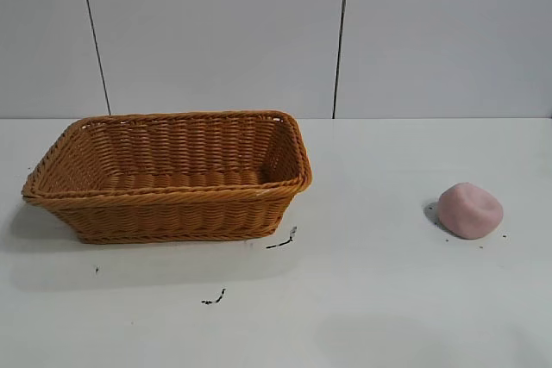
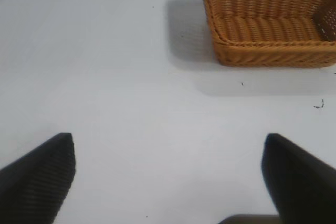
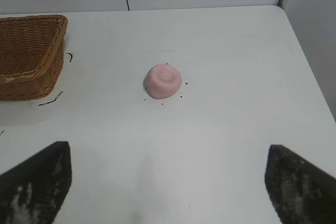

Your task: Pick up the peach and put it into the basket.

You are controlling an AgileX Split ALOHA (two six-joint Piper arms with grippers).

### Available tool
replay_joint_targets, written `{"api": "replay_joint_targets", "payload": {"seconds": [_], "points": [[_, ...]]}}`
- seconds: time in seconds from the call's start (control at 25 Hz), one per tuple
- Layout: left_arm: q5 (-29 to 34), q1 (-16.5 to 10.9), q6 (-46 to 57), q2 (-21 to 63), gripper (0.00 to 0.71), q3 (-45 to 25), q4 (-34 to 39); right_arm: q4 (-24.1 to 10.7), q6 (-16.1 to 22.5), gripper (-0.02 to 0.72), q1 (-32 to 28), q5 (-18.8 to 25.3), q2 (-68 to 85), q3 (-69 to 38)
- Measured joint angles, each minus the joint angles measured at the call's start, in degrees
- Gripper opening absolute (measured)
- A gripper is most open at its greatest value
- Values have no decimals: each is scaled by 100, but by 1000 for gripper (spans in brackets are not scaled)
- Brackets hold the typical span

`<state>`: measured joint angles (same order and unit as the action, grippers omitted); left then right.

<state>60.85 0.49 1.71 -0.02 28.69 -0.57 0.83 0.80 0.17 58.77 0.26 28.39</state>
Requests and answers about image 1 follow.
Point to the pink soft toy peach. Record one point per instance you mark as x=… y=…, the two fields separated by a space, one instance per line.
x=470 y=212

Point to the brown woven wicker basket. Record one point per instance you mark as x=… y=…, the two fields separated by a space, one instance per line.
x=172 y=208

